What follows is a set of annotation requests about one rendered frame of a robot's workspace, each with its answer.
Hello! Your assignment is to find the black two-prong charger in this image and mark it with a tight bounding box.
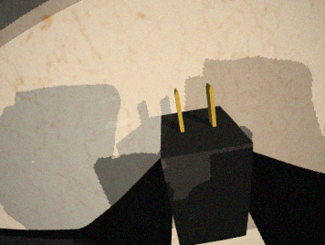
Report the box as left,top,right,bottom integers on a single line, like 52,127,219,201
160,83,254,245

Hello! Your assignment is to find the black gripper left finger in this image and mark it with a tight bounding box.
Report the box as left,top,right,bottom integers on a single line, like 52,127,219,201
0,159,173,245

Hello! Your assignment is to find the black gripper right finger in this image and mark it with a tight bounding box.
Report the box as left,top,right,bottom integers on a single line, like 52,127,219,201
248,152,325,245

